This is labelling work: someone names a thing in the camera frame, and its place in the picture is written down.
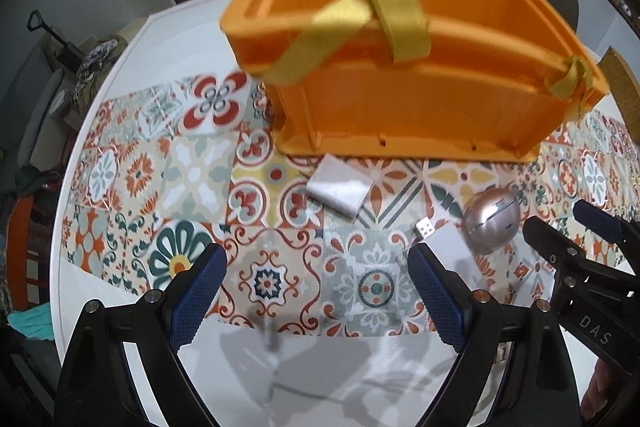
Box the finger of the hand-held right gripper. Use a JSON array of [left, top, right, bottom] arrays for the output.
[[572, 199, 640, 265], [522, 216, 596, 280]]

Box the orange crate with yellow straps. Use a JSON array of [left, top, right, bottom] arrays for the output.
[[220, 0, 611, 165]]

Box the small white box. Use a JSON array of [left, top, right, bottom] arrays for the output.
[[306, 153, 376, 222]]

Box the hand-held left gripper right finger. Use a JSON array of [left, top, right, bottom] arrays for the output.
[[407, 243, 583, 427]]

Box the patterned fabric bag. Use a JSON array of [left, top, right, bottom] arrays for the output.
[[72, 36, 128, 112]]

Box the wicker box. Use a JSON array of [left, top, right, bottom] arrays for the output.
[[597, 47, 640, 138]]

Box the black shovel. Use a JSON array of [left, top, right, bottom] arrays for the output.
[[27, 9, 76, 68]]

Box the grey sofa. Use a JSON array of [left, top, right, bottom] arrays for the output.
[[0, 42, 76, 198]]

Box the person's right forearm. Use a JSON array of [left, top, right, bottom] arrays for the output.
[[580, 357, 633, 427]]

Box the teal cloth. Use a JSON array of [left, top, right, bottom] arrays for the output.
[[7, 302, 56, 342]]

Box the silver egg-shaped device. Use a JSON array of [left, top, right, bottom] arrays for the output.
[[462, 187, 521, 253]]

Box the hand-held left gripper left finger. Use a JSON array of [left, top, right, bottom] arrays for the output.
[[54, 243, 228, 427]]

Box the orange chair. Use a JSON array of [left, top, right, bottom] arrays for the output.
[[6, 194, 56, 313]]

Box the white plug adapter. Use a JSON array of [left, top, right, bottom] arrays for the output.
[[414, 217, 493, 303]]

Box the patterned tile table runner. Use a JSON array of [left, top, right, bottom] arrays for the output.
[[60, 72, 640, 339]]

